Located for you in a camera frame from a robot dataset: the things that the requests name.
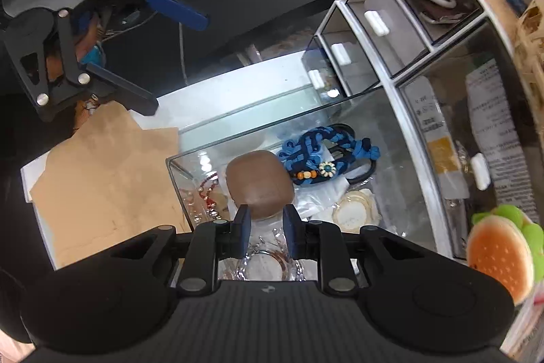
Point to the woven bamboo basket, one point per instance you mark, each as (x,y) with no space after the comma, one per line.
(531,57)

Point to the clear plastic drawer cabinet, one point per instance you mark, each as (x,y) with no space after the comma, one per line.
(476,12)
(418,159)

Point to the brown leather case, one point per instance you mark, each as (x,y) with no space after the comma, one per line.
(259,180)

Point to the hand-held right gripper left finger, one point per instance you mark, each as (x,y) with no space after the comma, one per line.
(243,227)

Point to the wide clear drawer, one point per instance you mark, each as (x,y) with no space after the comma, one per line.
(437,125)
(510,48)

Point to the burger plush toy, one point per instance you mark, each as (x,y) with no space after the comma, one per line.
(497,256)

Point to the large clear drawer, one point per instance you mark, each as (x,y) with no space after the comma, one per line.
(395,176)

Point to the brown cardboard sheet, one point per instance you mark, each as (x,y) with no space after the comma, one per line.
(106,184)

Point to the small clear zip bag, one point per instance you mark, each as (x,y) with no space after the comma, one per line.
(314,201)

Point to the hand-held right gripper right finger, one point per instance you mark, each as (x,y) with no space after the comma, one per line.
(291,227)

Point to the clear packet with bangle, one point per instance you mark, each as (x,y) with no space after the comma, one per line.
(267,266)

